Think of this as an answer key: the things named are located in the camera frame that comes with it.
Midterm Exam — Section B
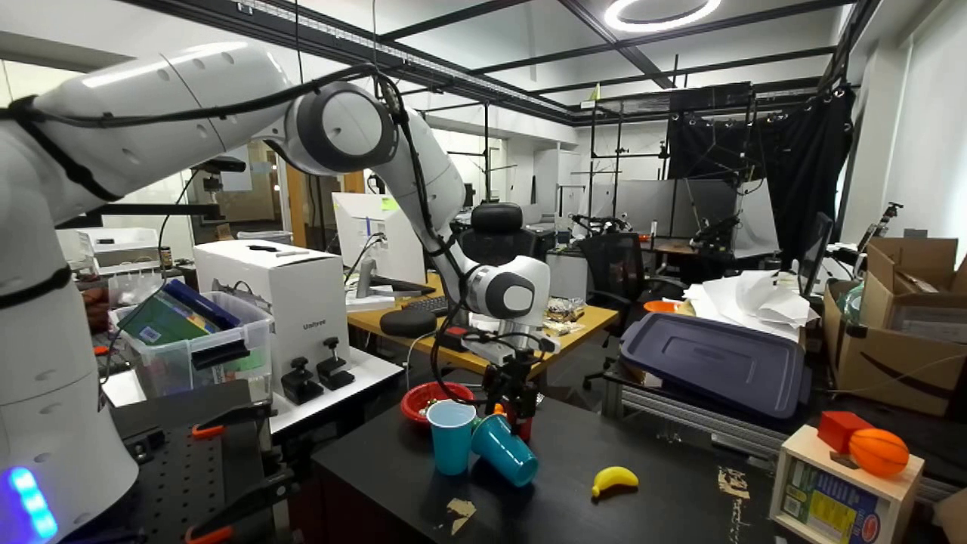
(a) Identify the beige tape residue strip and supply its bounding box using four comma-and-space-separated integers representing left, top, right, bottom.
716, 462, 756, 544

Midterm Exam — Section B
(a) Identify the empty blue plastic cup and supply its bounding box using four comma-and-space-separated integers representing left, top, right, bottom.
423, 396, 482, 476

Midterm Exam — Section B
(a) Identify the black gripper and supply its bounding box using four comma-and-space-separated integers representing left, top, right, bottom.
482, 342, 546, 439

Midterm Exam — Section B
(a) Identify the round ceiling ring light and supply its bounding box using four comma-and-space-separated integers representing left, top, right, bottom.
601, 0, 726, 40

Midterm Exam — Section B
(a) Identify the black camera on boom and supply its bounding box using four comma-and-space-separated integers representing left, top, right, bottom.
195, 152, 252, 193

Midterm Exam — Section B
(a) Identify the white cardboard equipment box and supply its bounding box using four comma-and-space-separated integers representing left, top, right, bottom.
195, 238, 355, 382

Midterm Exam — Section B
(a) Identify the beige paper scrap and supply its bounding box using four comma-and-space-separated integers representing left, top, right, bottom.
441, 496, 482, 537

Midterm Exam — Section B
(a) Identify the brown cardboard sheet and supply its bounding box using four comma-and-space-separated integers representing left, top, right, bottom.
932, 487, 967, 544

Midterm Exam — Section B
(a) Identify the yellow toy banana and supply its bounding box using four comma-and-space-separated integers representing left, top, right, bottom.
591, 462, 643, 500

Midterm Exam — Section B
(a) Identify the black rounded pouch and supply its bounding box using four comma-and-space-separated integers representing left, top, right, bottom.
377, 294, 456, 342

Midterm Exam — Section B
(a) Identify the orange handled clamp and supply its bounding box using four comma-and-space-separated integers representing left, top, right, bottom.
186, 401, 275, 446
186, 468, 296, 544

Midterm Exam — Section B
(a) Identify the white crumpled cloth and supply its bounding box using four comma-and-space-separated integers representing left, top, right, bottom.
682, 270, 816, 344

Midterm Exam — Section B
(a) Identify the black curtain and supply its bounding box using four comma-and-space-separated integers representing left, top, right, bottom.
664, 83, 860, 270

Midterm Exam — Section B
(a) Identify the clear plastic storage bin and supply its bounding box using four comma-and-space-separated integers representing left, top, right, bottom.
114, 281, 279, 401

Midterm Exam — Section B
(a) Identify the dark blue bin lid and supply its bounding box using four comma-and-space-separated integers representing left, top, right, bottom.
616, 311, 813, 422

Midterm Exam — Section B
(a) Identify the blue cup with toys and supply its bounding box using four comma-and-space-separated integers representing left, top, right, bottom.
471, 410, 541, 490

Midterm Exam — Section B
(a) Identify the red plastic bowl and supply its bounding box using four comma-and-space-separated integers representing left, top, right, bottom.
398, 377, 478, 433

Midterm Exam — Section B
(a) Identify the black clamp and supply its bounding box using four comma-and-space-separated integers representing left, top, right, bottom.
279, 353, 327, 409
314, 335, 356, 393

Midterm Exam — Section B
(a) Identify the green book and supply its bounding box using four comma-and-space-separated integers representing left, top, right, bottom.
118, 287, 210, 347

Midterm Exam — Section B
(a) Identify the red toy block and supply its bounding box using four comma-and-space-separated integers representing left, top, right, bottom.
816, 409, 873, 455

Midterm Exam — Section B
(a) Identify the white shelf board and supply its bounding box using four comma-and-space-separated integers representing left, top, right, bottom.
99, 344, 406, 439

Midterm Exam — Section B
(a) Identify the open cardboard shipping box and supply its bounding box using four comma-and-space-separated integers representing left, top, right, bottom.
823, 233, 967, 417

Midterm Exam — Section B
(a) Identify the grey pegboard panel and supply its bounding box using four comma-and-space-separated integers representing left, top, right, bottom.
110, 396, 307, 544

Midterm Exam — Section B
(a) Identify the light wooden desk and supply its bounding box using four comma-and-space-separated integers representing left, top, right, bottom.
345, 270, 624, 385

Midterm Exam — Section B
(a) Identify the clear glass object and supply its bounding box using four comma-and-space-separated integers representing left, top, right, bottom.
546, 296, 586, 335

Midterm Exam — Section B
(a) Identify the black mesh office chair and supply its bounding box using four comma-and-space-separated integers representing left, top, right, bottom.
571, 213, 660, 314

